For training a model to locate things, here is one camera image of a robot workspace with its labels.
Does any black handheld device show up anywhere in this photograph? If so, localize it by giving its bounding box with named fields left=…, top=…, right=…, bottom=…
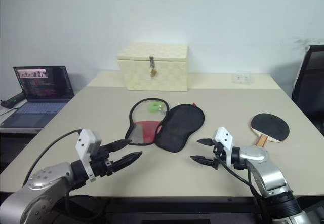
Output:
left=0, top=92, right=26, bottom=108

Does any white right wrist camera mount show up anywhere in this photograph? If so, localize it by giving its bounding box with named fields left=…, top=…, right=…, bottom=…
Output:
left=214, top=126, right=235, bottom=169

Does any dark table underframe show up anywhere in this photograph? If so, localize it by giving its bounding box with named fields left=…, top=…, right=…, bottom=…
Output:
left=105, top=197, right=263, bottom=224

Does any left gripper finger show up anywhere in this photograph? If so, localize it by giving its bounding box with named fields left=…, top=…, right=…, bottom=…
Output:
left=102, top=139, right=132, bottom=154
left=111, top=151, right=143, bottom=174

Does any open grey laptop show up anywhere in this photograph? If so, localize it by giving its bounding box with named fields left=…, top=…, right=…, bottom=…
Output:
left=0, top=65, right=75, bottom=128

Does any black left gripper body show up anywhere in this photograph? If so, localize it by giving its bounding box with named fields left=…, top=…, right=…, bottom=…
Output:
left=90, top=145, right=113, bottom=179

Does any brass padlock on latch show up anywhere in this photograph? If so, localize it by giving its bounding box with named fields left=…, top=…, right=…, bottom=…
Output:
left=149, top=56, right=157, bottom=78

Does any black office chair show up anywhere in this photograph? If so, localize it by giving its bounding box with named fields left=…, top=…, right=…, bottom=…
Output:
left=291, top=44, right=324, bottom=136

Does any black red mesh paddle case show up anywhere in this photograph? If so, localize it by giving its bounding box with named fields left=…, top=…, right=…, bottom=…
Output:
left=125, top=98, right=205, bottom=153

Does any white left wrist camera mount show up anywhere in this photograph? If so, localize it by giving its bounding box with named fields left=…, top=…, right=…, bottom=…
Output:
left=75, top=129, right=102, bottom=183

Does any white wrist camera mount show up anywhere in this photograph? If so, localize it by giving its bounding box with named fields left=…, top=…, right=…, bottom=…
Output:
left=214, top=126, right=235, bottom=169
left=75, top=129, right=102, bottom=183

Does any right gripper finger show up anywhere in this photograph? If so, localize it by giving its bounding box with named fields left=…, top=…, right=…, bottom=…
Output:
left=189, top=155, right=216, bottom=166
left=196, top=138, right=215, bottom=146

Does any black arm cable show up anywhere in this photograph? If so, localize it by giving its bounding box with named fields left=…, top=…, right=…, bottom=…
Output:
left=217, top=155, right=269, bottom=219
left=22, top=129, right=83, bottom=186

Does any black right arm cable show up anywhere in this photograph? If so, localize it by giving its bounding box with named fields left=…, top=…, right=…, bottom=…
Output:
left=217, top=155, right=269, bottom=219

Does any small clear plastic box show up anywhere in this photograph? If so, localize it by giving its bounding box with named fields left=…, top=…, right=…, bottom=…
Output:
left=232, top=70, right=255, bottom=85

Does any cream woven storage box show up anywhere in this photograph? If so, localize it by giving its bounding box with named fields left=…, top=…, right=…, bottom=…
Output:
left=116, top=42, right=189, bottom=92

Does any black rubber table tennis paddle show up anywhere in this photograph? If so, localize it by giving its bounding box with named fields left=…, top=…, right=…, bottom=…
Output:
left=250, top=113, right=290, bottom=147

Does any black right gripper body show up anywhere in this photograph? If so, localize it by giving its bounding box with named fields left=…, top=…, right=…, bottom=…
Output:
left=212, top=142, right=228, bottom=170

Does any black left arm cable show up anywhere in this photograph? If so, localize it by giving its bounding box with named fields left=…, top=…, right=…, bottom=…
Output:
left=22, top=129, right=83, bottom=186

